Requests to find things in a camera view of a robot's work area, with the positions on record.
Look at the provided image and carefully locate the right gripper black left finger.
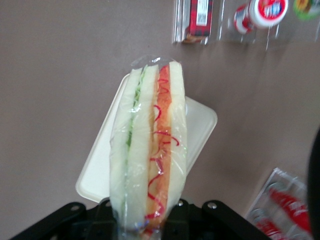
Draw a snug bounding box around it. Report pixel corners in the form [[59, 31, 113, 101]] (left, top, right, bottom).
[[9, 198, 121, 240]]

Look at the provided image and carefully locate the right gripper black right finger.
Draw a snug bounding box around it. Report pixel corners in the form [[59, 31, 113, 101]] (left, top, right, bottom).
[[162, 198, 271, 240]]

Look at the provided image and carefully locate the triangle sandwich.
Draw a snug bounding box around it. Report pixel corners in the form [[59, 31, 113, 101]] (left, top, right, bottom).
[[109, 55, 188, 240]]

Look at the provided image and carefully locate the beige plastic tray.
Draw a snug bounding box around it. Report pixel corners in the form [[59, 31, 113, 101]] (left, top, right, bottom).
[[75, 72, 218, 204]]

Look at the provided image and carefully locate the red cola bottle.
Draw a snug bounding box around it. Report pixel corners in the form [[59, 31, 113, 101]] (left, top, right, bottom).
[[268, 187, 312, 235], [253, 216, 288, 240]]

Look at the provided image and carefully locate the clear acrylic bottle rack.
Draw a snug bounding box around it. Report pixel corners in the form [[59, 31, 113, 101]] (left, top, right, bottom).
[[244, 166, 315, 240]]

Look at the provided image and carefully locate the clear acrylic stepped stand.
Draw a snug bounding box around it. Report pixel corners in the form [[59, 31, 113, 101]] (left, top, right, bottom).
[[171, 0, 320, 52]]

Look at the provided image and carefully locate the red plaid cookie box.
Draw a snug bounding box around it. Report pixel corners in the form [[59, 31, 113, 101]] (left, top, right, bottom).
[[183, 0, 215, 45]]

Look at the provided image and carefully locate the red cap yogurt bottle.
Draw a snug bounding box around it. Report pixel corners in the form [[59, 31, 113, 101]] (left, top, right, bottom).
[[233, 0, 290, 35]]

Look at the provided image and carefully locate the green cap yogurt bottle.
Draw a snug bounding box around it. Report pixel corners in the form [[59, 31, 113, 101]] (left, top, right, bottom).
[[292, 0, 320, 22]]

